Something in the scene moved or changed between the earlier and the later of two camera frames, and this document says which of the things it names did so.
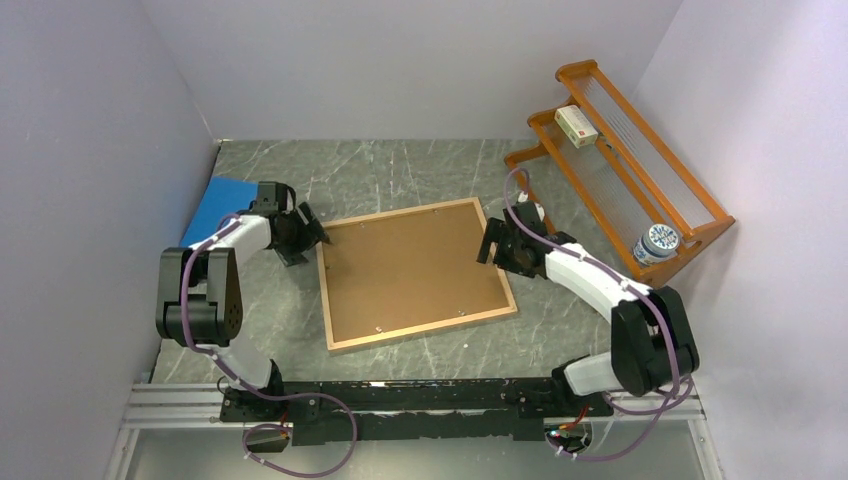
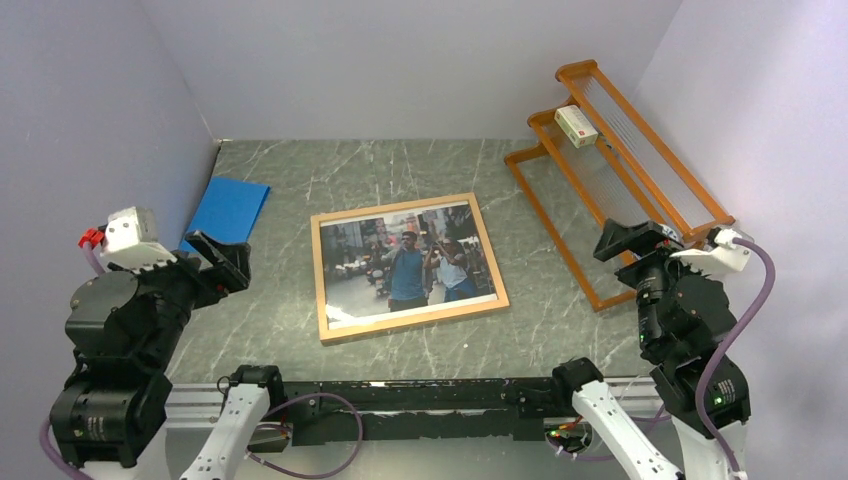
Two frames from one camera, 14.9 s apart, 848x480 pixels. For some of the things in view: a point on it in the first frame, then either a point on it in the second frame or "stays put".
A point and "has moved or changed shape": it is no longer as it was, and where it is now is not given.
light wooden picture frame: [407, 273] has moved or changed shape
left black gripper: [312, 233] to [230, 268]
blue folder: [222, 197] stays put
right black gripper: [497, 231] to [653, 243]
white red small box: [575, 125] stays put
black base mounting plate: [409, 411] stays put
